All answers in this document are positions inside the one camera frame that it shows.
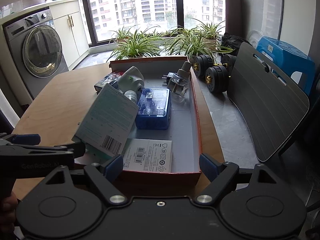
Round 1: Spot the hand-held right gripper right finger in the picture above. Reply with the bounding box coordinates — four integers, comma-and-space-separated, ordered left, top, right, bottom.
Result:
194, 153, 287, 204

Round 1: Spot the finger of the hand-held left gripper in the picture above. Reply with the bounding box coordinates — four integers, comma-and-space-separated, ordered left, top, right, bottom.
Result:
0, 133, 41, 146
0, 141, 86, 158

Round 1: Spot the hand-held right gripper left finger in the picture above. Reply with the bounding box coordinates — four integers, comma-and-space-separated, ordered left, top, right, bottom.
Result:
39, 154, 128, 204

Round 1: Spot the white paper box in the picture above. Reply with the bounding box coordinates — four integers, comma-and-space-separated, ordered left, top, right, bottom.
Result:
122, 138, 173, 173

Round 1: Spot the teal paper box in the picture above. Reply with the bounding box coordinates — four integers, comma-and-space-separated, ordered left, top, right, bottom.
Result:
72, 83, 140, 160

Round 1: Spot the blue plastic box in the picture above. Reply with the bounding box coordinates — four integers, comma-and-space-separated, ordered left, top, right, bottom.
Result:
135, 88, 172, 130

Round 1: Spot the colourful card box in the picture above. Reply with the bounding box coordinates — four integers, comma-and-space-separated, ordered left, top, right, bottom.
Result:
94, 71, 123, 92

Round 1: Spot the small clear liquid bottle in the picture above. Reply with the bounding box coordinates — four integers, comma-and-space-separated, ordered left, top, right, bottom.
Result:
167, 61, 192, 96

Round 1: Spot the round white plug-in vaporizer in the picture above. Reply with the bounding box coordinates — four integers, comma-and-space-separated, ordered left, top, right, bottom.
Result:
117, 66, 146, 94

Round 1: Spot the person's left hand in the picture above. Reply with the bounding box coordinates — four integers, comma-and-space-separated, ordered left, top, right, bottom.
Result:
2, 195, 18, 231

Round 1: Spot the grey wood-grain chair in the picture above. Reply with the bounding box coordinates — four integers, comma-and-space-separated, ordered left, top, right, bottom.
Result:
226, 42, 310, 162

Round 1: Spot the black dumbbell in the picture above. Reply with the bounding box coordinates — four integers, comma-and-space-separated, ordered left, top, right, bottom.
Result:
205, 54, 237, 93
193, 54, 215, 78

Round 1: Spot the silver washing machine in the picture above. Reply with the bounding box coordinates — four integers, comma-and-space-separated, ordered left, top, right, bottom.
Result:
2, 9, 69, 99

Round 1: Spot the white cabinet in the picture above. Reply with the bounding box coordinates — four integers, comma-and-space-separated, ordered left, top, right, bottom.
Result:
0, 0, 90, 105

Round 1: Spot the small potted spider plant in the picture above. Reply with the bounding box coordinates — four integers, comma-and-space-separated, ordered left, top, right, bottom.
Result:
109, 26, 136, 43

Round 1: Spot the black bag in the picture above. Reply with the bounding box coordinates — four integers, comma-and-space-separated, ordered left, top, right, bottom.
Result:
221, 32, 247, 56

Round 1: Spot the blue plastic stool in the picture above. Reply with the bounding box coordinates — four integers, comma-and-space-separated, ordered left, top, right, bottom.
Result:
256, 36, 317, 96

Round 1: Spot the white fan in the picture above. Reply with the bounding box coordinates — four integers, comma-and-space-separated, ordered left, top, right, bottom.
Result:
246, 30, 263, 48

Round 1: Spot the dark-framed window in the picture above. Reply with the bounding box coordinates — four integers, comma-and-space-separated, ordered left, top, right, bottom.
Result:
79, 0, 238, 47

